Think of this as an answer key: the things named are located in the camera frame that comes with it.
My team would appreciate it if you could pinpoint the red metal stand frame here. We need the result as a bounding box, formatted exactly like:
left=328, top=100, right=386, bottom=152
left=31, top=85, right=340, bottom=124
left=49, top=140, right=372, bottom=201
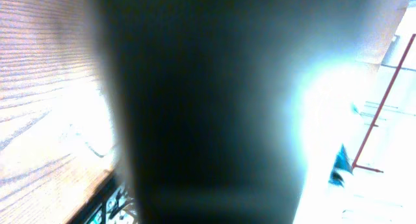
left=352, top=34, right=415, bottom=173

